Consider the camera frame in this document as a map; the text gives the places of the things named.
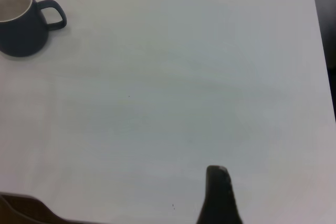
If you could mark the dark blue-grey ceramic mug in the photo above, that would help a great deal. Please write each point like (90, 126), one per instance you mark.
(21, 37)

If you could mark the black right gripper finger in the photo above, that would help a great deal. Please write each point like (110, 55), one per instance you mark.
(219, 200)

